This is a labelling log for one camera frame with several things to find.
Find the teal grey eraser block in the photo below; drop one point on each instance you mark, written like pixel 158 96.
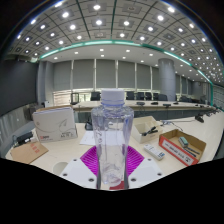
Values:
pixel 183 141

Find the open white cardboard box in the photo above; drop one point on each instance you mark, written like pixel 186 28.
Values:
pixel 145 131

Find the clear plastic bottle white cap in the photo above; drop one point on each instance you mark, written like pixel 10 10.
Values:
pixel 111 133

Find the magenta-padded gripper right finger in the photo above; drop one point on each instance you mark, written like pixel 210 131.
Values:
pixel 145 171

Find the flat brown cardboard envelope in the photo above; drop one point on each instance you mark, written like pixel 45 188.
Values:
pixel 29 151

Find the white printed cardboard box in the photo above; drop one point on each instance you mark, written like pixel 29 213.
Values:
pixel 55 125

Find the white remote control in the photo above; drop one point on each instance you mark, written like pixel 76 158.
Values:
pixel 154 151

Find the group of round ceiling lights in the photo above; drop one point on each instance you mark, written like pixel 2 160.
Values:
pixel 110 30

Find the long curved conference table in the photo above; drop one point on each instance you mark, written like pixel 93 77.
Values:
pixel 150 106

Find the black pen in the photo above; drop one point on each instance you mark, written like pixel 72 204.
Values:
pixel 191 151

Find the flat round red coaster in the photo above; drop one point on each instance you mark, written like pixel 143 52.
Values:
pixel 118 187

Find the black tool in box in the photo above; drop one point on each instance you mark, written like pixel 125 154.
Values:
pixel 150 130

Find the open brown box red side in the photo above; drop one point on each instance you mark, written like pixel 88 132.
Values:
pixel 181 150

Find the group of black office chairs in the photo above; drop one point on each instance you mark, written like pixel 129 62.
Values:
pixel 143 96

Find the black desk microphone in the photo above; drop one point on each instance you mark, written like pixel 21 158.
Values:
pixel 199 117

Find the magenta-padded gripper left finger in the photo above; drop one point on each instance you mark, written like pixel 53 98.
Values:
pixel 78 171

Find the white paper sheet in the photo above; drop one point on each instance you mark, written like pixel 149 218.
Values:
pixel 88 138

